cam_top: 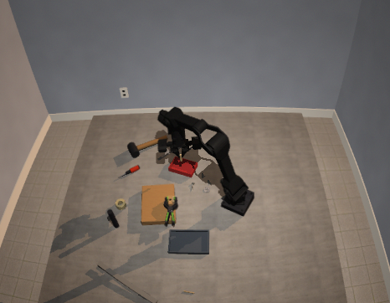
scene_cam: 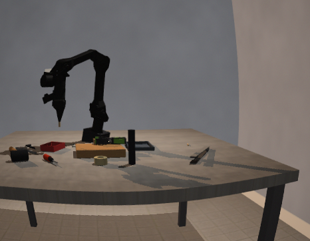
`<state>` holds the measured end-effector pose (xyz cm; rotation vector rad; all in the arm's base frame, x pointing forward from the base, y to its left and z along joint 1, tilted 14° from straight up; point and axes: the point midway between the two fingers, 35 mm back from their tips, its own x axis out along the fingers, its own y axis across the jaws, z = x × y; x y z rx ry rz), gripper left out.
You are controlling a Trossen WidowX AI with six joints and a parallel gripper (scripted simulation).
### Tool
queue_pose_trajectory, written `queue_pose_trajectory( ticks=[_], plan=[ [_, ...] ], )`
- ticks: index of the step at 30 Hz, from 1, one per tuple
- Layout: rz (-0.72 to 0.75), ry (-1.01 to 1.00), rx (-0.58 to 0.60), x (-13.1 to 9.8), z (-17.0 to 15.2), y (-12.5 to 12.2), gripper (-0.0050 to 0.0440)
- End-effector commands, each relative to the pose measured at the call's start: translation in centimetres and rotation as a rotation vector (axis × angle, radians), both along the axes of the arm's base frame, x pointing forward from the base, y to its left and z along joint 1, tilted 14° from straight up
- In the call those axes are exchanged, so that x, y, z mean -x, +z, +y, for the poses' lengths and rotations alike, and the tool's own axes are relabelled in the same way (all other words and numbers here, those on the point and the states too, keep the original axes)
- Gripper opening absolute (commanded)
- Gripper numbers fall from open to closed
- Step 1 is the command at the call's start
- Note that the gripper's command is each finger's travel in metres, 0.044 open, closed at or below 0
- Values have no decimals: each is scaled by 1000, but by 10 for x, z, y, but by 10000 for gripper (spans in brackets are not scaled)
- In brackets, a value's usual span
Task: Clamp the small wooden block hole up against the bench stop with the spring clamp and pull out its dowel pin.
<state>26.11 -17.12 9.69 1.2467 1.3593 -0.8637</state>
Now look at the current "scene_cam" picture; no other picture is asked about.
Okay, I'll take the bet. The orange wooden board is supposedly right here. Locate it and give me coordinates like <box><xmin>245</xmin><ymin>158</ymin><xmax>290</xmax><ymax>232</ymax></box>
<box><xmin>76</xmin><ymin>143</ymin><xmax>126</xmax><ymax>158</ymax></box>

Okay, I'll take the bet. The red-handled screwdriver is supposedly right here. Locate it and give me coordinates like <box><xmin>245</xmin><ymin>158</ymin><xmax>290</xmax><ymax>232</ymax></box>
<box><xmin>43</xmin><ymin>154</ymin><xmax>58</xmax><ymax>163</ymax></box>

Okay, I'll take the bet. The black mallet with wooden handle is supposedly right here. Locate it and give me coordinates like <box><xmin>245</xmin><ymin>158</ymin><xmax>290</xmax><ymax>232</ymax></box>
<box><xmin>9</xmin><ymin>146</ymin><xmax>29</xmax><ymax>162</ymax></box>

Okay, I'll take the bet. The red open tray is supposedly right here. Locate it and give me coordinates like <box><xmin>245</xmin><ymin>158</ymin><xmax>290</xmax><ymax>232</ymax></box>
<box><xmin>40</xmin><ymin>142</ymin><xmax>65</xmax><ymax>152</ymax></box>

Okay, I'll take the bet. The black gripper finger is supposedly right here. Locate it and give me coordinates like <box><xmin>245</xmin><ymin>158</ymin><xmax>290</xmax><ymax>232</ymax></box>
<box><xmin>53</xmin><ymin>106</ymin><xmax>65</xmax><ymax>122</ymax></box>

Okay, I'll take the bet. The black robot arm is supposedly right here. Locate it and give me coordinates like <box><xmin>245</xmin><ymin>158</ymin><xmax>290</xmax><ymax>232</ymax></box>
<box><xmin>40</xmin><ymin>49</ymin><xmax>110</xmax><ymax>133</ymax></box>

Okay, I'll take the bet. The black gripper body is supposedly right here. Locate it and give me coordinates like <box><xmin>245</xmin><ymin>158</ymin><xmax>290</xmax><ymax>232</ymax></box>
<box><xmin>52</xmin><ymin>87</ymin><xmax>66</xmax><ymax>107</ymax></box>

